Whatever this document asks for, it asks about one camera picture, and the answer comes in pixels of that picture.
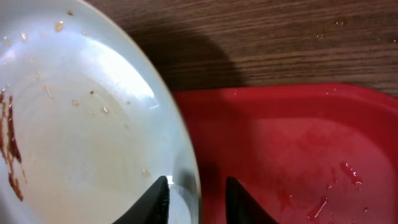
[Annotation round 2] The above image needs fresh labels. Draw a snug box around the white plate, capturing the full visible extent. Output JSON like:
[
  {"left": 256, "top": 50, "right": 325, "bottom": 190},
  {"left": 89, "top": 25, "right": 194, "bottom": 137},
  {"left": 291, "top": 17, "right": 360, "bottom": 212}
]
[{"left": 1, "top": 0, "right": 202, "bottom": 223}]

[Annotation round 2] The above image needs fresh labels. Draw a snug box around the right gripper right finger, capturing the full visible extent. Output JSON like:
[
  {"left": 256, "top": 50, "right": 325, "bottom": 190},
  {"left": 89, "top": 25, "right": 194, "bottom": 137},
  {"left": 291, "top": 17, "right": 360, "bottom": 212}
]
[{"left": 225, "top": 177, "right": 277, "bottom": 224}]

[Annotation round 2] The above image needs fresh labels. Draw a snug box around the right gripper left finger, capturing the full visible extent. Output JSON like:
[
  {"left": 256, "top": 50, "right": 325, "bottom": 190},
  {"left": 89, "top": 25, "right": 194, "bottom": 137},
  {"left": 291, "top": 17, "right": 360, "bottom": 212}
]
[{"left": 113, "top": 176, "right": 170, "bottom": 224}]

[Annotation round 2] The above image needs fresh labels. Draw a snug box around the red plastic tray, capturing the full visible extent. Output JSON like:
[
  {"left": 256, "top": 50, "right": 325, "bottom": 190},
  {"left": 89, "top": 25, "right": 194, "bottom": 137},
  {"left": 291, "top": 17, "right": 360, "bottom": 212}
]
[{"left": 174, "top": 83, "right": 397, "bottom": 223}]

